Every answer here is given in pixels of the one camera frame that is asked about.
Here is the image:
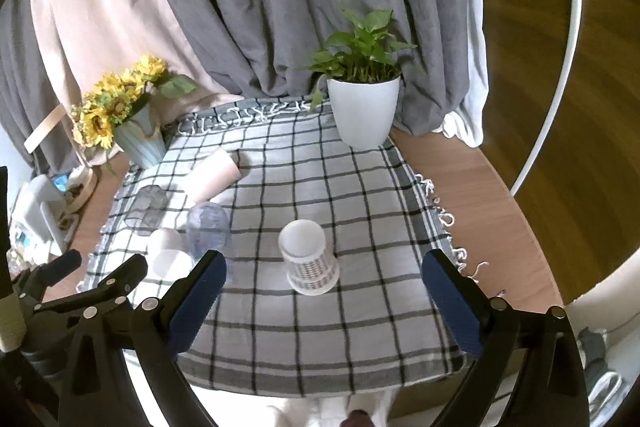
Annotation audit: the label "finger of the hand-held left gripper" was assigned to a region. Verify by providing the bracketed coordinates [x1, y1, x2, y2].
[15, 250, 83, 304]
[76, 254, 149, 309]

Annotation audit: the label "pink cup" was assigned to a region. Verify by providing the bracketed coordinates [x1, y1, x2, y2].
[186, 147, 241, 204]

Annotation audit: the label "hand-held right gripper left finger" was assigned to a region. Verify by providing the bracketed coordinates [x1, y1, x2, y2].
[59, 250, 229, 427]

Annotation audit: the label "white cup with checked band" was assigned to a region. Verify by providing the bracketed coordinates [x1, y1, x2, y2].
[278, 219, 341, 297]

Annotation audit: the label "grey transparent glass cup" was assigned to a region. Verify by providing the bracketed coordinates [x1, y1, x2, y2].
[124, 186, 168, 238]

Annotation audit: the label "white hoop tube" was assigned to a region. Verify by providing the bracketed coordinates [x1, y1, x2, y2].
[510, 0, 585, 200]

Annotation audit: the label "pink curtain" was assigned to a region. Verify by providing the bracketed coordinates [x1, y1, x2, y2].
[30, 0, 241, 118]

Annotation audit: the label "round wooden stand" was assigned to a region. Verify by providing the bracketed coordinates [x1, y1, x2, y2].
[62, 164, 101, 212]

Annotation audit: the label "yellow sunflower bouquet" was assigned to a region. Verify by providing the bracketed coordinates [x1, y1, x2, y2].
[70, 55, 198, 150]

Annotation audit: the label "clear plastic cup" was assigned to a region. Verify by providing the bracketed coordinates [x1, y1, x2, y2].
[186, 202, 232, 260]

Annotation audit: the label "grey cloth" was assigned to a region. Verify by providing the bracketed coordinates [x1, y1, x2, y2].
[577, 329, 608, 370]

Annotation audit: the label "pale blue ribbed vase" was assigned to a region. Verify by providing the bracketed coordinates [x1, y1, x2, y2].
[114, 102, 167, 170]

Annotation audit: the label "plain white cup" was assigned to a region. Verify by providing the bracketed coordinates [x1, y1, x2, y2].
[146, 228, 193, 280]

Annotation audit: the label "green leafy plant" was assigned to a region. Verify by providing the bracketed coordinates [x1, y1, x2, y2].
[298, 4, 418, 110]

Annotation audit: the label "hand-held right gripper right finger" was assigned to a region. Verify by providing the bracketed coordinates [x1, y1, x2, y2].
[421, 249, 592, 427]

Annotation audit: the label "grey curtain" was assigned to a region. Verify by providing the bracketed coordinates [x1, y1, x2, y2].
[0, 0, 488, 178]

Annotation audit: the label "white appliance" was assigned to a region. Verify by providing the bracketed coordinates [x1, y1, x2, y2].
[10, 174, 76, 258]

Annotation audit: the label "white sheer curtain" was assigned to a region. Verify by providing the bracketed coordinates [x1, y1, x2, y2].
[440, 0, 490, 148]

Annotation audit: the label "white plant pot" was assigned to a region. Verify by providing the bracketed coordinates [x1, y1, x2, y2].
[326, 76, 402, 152]

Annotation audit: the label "white cables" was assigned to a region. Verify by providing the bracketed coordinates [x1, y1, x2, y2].
[587, 369, 626, 418]

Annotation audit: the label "checked grey white tablecloth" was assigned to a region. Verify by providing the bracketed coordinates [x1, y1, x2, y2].
[75, 99, 506, 398]

